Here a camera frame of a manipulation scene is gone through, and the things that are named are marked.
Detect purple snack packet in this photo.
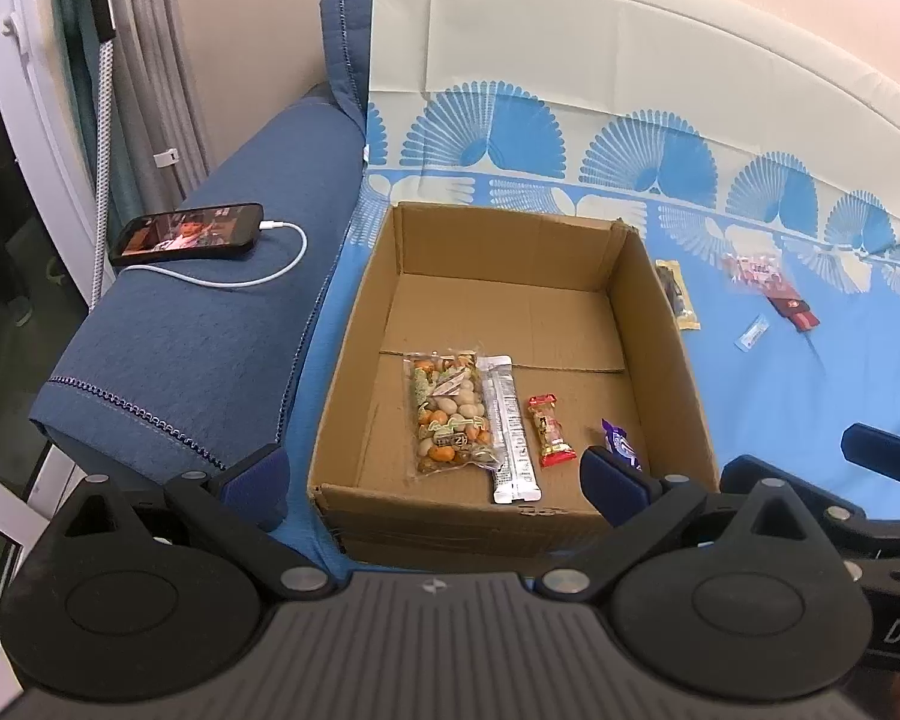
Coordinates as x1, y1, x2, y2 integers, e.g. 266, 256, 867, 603
600, 418, 644, 472

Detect white charging cable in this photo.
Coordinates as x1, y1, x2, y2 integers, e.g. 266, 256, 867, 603
124, 220, 308, 288

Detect black and white braided cord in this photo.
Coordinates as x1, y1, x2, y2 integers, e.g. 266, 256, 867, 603
90, 37, 117, 308

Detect yellow snack packet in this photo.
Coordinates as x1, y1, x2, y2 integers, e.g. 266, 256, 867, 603
654, 259, 701, 332

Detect blue sachet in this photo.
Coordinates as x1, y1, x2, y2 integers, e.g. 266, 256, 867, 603
733, 317, 772, 351

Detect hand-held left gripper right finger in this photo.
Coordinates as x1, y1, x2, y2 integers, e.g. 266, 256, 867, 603
532, 446, 833, 605

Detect blue and white printed sheet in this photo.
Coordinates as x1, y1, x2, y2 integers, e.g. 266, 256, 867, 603
270, 0, 900, 571

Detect red and black snack packet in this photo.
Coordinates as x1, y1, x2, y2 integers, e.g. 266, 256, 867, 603
766, 294, 822, 333

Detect blue denim sofa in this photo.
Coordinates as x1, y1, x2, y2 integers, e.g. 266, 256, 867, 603
30, 0, 368, 533

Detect cardboard box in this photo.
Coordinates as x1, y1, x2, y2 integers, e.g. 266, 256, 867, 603
307, 201, 721, 578

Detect grey curtain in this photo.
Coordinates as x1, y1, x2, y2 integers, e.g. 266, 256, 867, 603
105, 0, 211, 222

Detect long silver sachet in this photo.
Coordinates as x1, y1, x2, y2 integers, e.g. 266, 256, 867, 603
474, 354, 542, 505

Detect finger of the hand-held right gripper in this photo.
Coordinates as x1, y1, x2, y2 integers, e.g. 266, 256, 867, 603
720, 454, 900, 567
842, 424, 900, 496

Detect black smartphone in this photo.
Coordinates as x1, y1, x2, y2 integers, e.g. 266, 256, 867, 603
109, 202, 265, 266

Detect white window frame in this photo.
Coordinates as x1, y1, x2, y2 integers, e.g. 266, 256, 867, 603
0, 0, 113, 698

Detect clear red snack packet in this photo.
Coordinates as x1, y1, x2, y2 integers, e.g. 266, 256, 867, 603
722, 253, 785, 293

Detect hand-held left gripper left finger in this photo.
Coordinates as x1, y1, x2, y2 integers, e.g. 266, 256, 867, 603
41, 444, 338, 602

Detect clear mixed nuts packet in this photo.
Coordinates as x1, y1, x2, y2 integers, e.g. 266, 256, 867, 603
403, 349, 500, 477

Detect small red snack bar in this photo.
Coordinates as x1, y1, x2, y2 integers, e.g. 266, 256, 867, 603
526, 394, 577, 468

